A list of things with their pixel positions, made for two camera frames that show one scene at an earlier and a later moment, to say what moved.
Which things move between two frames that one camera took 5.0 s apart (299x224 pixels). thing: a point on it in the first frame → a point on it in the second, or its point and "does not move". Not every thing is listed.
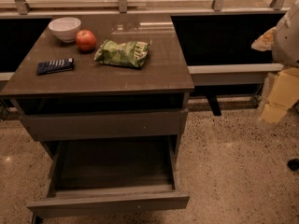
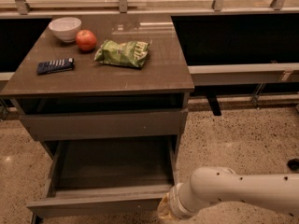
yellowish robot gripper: (287, 42) → (175, 203)
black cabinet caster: (38, 219) does not move
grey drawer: (105, 124) does not move
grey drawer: (112, 175) does not move
